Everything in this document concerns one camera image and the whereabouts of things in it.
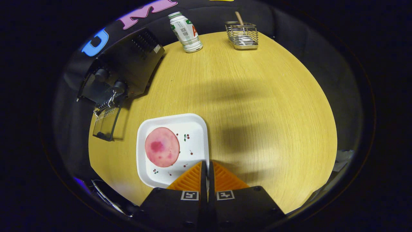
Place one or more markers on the black toaster oven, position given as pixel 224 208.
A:
pixel 135 61

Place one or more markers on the black backdrop cloth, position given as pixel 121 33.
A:
pixel 212 16

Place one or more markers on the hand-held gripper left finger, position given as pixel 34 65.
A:
pixel 173 209

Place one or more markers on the white bottle green label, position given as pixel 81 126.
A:
pixel 186 33

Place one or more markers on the white square plate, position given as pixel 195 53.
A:
pixel 193 129

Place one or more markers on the wooden stick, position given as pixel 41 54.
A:
pixel 239 17

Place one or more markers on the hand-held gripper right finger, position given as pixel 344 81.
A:
pixel 241 209

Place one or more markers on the pink ham slice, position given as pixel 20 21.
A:
pixel 162 147

